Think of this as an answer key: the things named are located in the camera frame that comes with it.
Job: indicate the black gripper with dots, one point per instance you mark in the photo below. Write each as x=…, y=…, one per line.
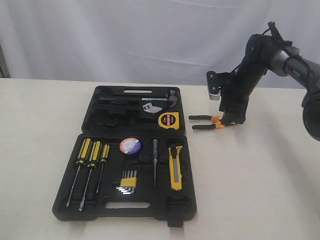
x=234, y=92

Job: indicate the orange black handled pliers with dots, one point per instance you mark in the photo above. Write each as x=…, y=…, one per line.
x=215, y=122

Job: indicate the yellow tape measure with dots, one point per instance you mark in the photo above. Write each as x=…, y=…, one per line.
x=169, y=120

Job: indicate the yellow utility knife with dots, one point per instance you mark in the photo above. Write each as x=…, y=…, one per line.
x=175, y=168

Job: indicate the black electrical tape roll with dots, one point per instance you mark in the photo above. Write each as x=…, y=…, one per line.
x=130, y=146

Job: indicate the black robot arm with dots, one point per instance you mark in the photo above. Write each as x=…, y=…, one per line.
x=265, y=53

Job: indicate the black plastic tool case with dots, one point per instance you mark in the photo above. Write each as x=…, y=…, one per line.
x=131, y=159

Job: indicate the silver adjustable wrench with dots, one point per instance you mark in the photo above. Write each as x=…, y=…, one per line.
x=151, y=109

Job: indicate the white backdrop curtain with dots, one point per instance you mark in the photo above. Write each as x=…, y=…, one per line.
x=145, y=41

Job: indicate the hex key set yellow holder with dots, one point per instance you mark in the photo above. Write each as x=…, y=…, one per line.
x=128, y=182

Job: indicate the small yellow black screwdriver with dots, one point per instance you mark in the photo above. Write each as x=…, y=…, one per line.
x=103, y=160

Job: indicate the middle yellow black screwdriver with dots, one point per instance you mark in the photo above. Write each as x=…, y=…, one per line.
x=92, y=164

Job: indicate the large yellow black screwdriver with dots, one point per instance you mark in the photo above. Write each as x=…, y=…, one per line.
x=80, y=161

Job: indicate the claw hammer black handle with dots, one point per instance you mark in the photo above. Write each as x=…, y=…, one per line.
x=172, y=98

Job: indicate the clear handle tester screwdriver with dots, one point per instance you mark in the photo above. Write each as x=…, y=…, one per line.
x=155, y=159

